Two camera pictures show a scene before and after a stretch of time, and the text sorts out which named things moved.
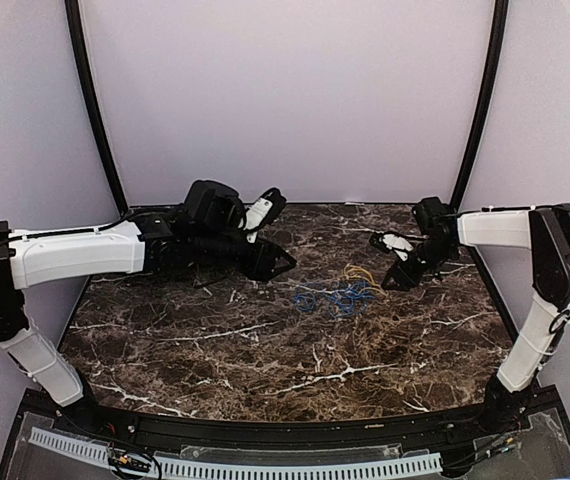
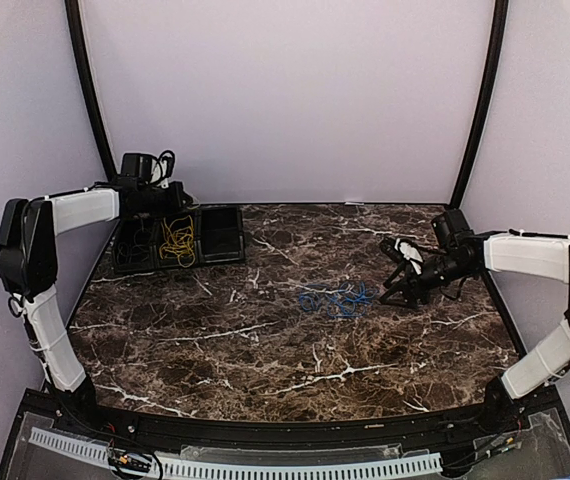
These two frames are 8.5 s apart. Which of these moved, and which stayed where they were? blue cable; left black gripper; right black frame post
Moved: left black gripper
Stayed: right black frame post; blue cable
